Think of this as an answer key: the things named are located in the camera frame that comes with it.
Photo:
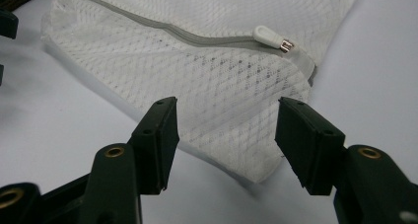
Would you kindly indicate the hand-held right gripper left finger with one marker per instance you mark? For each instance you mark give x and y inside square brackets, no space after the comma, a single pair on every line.
[154,151]

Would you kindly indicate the white mesh laundry bag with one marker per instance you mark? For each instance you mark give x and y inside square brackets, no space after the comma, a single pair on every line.
[203,86]

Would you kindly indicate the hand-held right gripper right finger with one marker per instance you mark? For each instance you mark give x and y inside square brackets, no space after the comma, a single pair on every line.
[309,148]

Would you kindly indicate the white table board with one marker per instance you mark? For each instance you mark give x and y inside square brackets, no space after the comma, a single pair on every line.
[49,135]

